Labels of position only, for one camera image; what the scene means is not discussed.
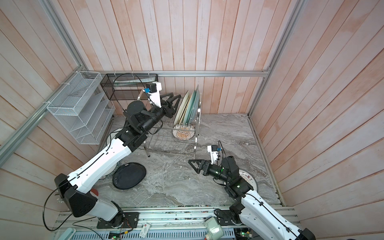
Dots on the white wire wall shelf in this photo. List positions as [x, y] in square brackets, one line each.
[84, 113]

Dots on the grey green plate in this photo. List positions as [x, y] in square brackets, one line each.
[195, 106]

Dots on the dark navy plate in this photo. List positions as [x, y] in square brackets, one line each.
[128, 176]

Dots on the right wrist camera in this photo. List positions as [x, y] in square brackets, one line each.
[213, 150]

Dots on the black mesh wall basket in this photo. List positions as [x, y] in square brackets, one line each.
[119, 87]

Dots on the light teal flower plate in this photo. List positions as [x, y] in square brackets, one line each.
[190, 107]

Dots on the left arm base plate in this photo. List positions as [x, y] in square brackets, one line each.
[126, 220]

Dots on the orange sunburst plate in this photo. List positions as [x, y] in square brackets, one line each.
[249, 178]
[183, 132]

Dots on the steel wire dish rack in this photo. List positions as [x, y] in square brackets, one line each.
[165, 142]

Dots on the green rim lettered plate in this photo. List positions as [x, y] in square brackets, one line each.
[111, 171]

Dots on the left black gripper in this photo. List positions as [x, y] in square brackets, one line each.
[169, 109]

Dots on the aluminium frame rail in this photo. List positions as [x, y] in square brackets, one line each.
[52, 40]

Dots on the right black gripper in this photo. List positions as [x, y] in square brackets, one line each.
[203, 164]

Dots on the white green device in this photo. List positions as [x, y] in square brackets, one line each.
[214, 230]

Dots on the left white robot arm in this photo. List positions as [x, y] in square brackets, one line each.
[75, 188]

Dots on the yellow woven plate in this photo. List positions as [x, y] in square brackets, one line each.
[182, 121]

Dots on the red pencil holder cup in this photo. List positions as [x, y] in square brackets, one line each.
[95, 192]

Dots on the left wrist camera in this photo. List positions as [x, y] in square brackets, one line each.
[152, 89]

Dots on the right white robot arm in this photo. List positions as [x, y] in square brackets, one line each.
[250, 208]

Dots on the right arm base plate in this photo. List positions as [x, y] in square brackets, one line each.
[227, 218]

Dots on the cream floral plate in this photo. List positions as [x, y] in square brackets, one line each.
[182, 108]

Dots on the white plate black clover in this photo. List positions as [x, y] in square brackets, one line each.
[111, 136]

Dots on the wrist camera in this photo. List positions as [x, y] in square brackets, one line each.
[152, 89]
[213, 150]

